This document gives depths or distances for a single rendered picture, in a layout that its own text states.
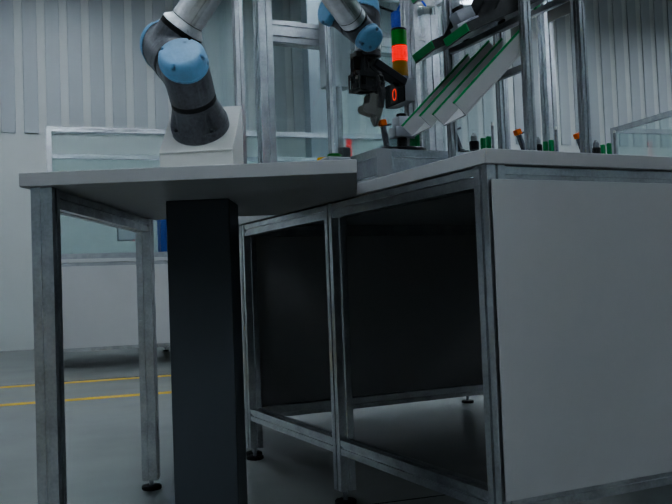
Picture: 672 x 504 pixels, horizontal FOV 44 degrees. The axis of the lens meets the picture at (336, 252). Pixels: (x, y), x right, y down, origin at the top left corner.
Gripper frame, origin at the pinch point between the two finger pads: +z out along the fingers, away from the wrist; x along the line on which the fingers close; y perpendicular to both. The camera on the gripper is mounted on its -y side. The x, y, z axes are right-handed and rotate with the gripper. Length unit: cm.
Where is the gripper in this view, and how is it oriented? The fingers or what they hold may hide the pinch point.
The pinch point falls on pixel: (377, 122)
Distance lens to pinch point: 241.1
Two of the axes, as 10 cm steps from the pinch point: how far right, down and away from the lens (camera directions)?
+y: -9.0, 0.1, -4.4
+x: 4.4, -0.5, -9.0
